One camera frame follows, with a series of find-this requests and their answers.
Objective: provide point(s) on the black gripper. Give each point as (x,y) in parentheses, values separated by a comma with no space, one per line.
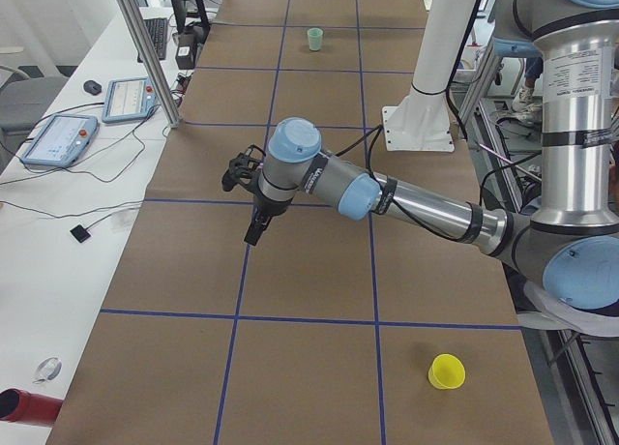
(267,208)

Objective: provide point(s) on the yellow plastic cup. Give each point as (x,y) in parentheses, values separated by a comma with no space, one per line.
(446,372)

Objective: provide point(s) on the pale green plastic cup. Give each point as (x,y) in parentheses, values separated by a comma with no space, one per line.
(315,38)

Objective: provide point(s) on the brown paper table cover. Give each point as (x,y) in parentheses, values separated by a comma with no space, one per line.
(324,332)

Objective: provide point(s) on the small black square device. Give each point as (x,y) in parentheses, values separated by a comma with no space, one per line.
(80,233)

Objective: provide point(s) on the far blue teach pendant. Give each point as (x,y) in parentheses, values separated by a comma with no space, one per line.
(129,99)

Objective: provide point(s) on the blue teach pendant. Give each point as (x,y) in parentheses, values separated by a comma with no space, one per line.
(61,141)
(129,99)

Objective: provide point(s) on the black box with label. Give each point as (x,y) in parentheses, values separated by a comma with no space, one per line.
(189,46)

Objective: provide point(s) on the near blue teach pendant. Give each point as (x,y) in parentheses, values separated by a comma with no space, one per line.
(61,141)

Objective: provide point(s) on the black computer mouse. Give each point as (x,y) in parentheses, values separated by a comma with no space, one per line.
(92,87)

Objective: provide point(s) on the black keyboard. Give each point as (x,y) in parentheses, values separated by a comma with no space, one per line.
(157,29)

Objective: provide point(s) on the red cylinder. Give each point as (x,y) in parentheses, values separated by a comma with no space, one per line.
(18,406)

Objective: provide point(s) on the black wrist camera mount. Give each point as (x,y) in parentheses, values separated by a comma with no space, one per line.
(243,170)

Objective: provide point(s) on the white pillar with base plate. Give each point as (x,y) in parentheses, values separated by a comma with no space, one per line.
(421,121)

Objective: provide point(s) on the aluminium frame post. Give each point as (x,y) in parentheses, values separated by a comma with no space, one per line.
(146,50)

